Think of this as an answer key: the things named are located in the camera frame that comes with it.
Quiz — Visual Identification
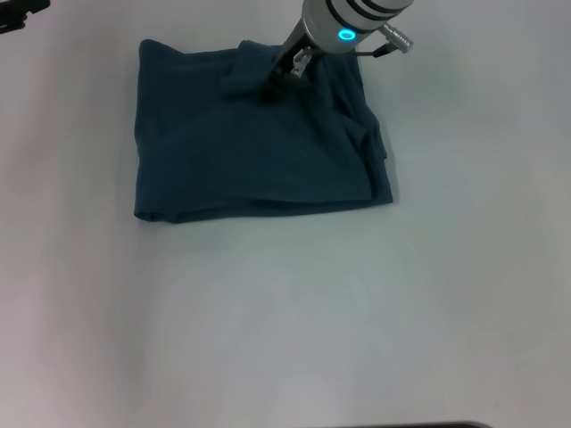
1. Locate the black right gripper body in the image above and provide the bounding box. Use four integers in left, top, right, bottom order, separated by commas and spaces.
266, 29, 316, 93

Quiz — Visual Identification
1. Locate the small silver metal fitting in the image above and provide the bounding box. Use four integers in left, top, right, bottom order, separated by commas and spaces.
289, 45, 314, 82

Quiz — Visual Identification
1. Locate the teal blue printed t-shirt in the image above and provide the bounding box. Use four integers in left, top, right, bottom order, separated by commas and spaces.
133, 38, 395, 225

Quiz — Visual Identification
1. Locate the silver cable connector plug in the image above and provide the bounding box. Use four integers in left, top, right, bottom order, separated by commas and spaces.
378, 23, 416, 54

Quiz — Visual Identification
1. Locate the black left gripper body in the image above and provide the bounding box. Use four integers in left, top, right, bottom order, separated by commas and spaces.
0, 0, 52, 36

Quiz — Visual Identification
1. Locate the dark grey gripper cable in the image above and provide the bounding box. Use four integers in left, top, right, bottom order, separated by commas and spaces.
353, 41, 390, 60

